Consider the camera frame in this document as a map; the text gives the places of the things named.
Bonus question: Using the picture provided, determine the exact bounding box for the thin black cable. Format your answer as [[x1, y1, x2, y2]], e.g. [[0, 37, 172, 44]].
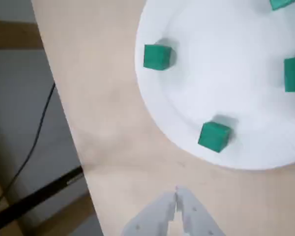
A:
[[0, 82, 56, 218]]

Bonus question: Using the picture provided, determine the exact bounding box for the white paper plate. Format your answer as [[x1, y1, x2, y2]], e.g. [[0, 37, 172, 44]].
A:
[[134, 0, 295, 171]]

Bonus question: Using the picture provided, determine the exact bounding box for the black tripod leg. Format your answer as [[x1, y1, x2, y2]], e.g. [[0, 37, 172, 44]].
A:
[[0, 166, 85, 233]]

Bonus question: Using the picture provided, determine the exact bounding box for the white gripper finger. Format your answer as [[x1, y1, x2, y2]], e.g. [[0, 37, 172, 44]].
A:
[[176, 186, 226, 236], [121, 192, 177, 236]]

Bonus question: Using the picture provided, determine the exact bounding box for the light wooden frame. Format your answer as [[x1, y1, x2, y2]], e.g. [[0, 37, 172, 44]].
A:
[[0, 21, 44, 50]]

